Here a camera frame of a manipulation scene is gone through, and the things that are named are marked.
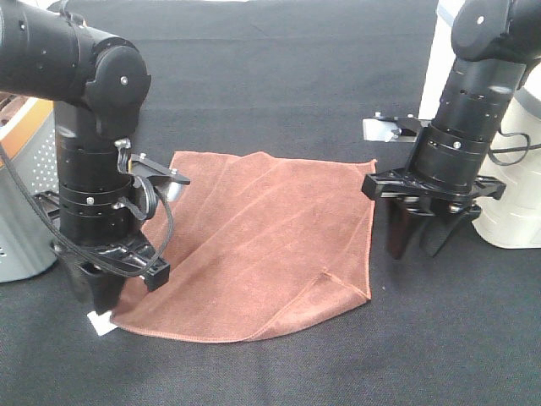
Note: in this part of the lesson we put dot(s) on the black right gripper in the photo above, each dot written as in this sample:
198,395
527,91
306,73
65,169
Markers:
411,198

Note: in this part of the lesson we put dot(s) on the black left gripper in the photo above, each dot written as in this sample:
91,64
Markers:
92,283

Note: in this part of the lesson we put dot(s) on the brown towel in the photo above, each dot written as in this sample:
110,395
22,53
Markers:
262,247

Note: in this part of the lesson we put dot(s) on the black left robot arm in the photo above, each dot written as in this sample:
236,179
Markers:
97,83

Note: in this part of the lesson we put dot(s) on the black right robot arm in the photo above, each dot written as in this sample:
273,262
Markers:
497,46

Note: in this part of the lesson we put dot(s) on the white basket grey rim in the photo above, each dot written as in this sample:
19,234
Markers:
513,222

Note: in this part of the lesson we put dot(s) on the black table cloth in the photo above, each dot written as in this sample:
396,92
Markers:
293,79

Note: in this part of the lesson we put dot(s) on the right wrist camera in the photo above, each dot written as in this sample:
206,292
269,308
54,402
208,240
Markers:
392,128

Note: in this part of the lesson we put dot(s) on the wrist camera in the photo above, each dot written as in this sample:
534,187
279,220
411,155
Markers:
168,180
392,128

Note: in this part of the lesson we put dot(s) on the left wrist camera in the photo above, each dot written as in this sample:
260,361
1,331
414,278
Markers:
168,180

